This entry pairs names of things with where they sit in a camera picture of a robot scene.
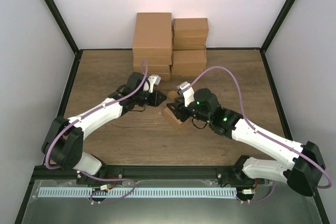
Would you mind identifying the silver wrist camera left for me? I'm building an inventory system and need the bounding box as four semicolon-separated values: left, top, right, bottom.
146;74;161;93

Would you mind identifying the top small cardboard box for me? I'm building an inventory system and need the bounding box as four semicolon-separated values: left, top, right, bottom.
173;18;208;37

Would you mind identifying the black cage frame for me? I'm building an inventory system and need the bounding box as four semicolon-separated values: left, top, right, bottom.
29;0;330;223

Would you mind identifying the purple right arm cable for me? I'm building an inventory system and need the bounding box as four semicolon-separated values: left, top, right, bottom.
188;66;333;205

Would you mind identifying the bottom small cardboard box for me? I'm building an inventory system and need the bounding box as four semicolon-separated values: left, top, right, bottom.
171;69;203;77

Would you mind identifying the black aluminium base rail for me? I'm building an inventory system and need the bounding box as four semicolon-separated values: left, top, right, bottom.
76;165;310;185

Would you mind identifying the small cardboard box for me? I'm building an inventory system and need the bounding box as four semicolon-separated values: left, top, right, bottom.
172;49;207;69
171;69;203;77
173;35;207;50
173;18;208;37

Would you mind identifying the light blue slotted cable duct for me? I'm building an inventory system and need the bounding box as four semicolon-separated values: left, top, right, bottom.
37;187;237;199

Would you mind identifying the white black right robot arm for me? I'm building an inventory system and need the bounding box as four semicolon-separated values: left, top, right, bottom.
167;88;326;197

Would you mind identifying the upper small cardboard box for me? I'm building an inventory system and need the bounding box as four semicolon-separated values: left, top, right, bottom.
173;35;207;50

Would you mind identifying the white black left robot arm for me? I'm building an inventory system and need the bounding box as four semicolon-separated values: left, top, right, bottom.
41;72;166;184

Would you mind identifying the large cardboard box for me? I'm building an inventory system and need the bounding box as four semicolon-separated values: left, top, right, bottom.
133;56;172;66
133;65;171;74
146;72;171;81
132;13;172;57

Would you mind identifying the top large cardboard box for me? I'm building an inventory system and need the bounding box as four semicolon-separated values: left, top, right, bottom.
132;13;172;57

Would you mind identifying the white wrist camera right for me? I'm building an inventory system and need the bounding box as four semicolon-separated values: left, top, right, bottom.
176;81;195;107

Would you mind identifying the bottom large cardboard box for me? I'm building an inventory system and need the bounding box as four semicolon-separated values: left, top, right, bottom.
146;72;171;81

